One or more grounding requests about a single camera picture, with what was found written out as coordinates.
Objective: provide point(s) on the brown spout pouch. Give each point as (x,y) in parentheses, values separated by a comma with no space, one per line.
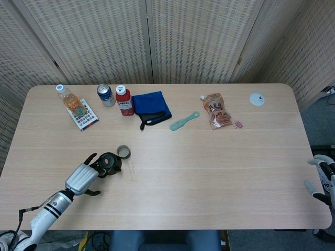
(217,112)

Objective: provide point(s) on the pink binder clip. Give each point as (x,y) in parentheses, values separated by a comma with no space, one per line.
(238,125)

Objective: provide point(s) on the blue and black cloth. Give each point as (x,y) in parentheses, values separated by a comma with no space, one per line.
(149,103)

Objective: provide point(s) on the blue white drink can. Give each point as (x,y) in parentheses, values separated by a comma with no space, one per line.
(106,96)

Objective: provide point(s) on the Qoo orange drink bottle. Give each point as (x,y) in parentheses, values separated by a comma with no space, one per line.
(72,102)

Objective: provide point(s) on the black round object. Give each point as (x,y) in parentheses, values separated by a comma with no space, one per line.
(110,163)

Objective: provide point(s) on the red NFC juice bottle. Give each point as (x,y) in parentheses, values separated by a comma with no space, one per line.
(125,103)

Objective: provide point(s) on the black table frame bar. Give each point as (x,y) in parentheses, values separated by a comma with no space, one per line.
(323,147)

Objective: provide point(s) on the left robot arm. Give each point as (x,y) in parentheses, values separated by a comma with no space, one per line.
(49,211)

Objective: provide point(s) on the dark green teacup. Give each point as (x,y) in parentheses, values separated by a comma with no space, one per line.
(123,152)

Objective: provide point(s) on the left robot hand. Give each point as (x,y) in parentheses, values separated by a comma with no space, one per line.
(79,179)

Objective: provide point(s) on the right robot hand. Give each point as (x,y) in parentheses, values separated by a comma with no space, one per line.
(328,183)

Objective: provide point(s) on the patterned box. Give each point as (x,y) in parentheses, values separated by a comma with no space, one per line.
(86,121)

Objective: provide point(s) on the green brush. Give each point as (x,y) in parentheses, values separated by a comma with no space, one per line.
(183,122)

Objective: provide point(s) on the white round table grommet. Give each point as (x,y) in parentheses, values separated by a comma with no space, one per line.
(257,99)

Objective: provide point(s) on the woven folding screen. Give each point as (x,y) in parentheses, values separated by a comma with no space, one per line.
(104,39)

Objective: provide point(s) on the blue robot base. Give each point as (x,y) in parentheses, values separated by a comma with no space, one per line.
(162,240)

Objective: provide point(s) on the brass screen hinge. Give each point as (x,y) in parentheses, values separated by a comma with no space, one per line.
(56,64)
(239,60)

